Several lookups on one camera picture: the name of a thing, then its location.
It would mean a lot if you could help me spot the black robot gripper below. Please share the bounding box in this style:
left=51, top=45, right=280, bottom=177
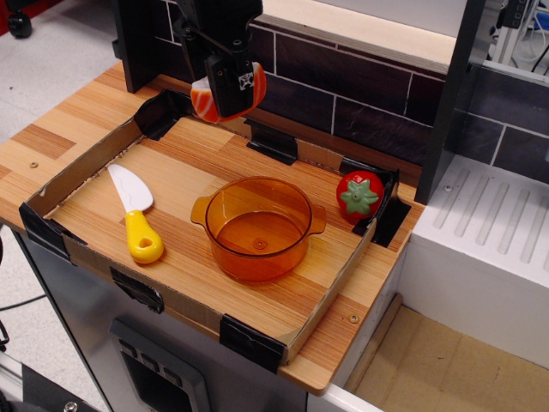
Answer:
left=174, top=0, right=262, bottom=118

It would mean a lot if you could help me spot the salmon sushi toy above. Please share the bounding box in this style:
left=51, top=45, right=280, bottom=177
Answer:
left=190, top=62, right=267, bottom=124

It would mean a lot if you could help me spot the orange transparent plastic pot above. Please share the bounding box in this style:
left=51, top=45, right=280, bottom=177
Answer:
left=190, top=177, right=327, bottom=282

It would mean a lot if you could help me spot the red toy tomato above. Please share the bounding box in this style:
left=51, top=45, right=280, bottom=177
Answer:
left=335, top=170, right=384, bottom=220

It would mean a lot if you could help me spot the white yellow toy knife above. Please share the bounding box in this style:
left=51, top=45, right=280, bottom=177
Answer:
left=107, top=164, right=165, bottom=264

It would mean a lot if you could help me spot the black caster wheel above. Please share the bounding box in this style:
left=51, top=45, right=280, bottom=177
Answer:
left=8, top=10, right=33, bottom=39

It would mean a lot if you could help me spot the white toy sink drainboard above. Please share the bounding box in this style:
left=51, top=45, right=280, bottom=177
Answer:
left=398, top=156, right=548, bottom=367

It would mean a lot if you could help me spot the dark grey vertical post right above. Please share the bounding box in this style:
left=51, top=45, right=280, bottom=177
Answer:
left=415, top=1, right=486, bottom=205

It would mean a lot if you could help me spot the black floor cable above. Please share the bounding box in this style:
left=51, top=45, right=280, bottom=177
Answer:
left=0, top=293, right=46, bottom=353

